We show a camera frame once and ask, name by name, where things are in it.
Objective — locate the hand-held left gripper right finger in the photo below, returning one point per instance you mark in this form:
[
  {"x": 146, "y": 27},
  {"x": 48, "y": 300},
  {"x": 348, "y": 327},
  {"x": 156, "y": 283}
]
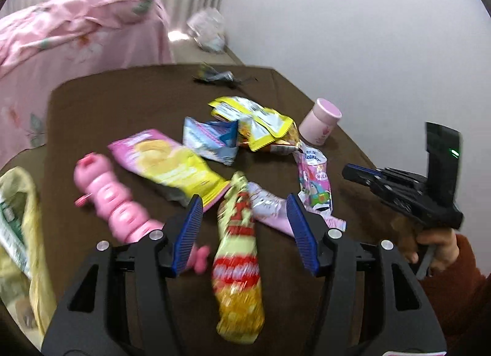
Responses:
[{"x": 303, "y": 237}]

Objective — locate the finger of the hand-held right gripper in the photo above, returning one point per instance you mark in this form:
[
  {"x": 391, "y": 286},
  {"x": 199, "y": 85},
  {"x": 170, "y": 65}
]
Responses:
[
  {"x": 372, "y": 172},
  {"x": 383, "y": 187}
]

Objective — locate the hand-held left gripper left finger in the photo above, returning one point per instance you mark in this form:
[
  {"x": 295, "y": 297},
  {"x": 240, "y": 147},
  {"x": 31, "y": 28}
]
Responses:
[{"x": 188, "y": 237}]

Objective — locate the red yellow snack packet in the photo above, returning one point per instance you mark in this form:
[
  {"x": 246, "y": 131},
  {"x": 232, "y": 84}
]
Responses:
[{"x": 238, "y": 264}]

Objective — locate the pink cartoon wrapper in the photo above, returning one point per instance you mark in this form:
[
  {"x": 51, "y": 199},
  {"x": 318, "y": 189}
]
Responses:
[{"x": 314, "y": 179}]

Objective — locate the pink yellow snack packet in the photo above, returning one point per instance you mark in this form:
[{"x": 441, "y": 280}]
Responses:
[{"x": 165, "y": 160}]

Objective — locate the yellow silver snack packet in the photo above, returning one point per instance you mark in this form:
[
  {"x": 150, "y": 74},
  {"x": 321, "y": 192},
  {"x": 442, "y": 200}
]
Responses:
[{"x": 253, "y": 118}]

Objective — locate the yellow trash bag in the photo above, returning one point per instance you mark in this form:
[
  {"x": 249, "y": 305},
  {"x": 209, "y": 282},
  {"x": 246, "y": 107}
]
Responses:
[{"x": 38, "y": 283}]

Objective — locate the person's right forearm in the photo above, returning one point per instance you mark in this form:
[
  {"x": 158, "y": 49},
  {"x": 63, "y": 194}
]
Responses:
[{"x": 460, "y": 302}]

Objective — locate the person's right hand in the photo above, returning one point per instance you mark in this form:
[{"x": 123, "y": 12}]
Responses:
[{"x": 441, "y": 248}]

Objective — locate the pale pink wrapper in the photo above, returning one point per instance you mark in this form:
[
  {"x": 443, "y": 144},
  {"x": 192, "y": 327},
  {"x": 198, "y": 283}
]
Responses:
[{"x": 268, "y": 206}]

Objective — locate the pink cup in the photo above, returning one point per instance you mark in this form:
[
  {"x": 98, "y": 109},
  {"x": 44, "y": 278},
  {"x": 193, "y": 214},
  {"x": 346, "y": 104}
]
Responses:
[{"x": 320, "y": 120}]

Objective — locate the pink caterpillar toy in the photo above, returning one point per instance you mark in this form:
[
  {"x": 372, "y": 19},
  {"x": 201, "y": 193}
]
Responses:
[{"x": 111, "y": 195}]

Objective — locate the blue snack packet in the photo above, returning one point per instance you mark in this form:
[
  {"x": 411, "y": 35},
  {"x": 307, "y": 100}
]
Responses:
[{"x": 207, "y": 141}]

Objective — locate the dark crumpled wrapper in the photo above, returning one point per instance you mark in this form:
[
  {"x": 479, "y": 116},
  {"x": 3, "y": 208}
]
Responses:
[{"x": 214, "y": 74}]

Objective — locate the pink floral bed sheet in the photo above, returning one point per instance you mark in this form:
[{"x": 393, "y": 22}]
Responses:
[{"x": 76, "y": 72}]

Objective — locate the white plastic bag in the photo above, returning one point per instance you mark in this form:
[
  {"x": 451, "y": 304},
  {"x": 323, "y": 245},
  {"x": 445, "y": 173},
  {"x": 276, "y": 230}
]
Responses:
[{"x": 207, "y": 30}]

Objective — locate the pink floral quilt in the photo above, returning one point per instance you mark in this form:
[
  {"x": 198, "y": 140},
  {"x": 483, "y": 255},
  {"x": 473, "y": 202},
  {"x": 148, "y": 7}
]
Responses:
[{"x": 76, "y": 11}]

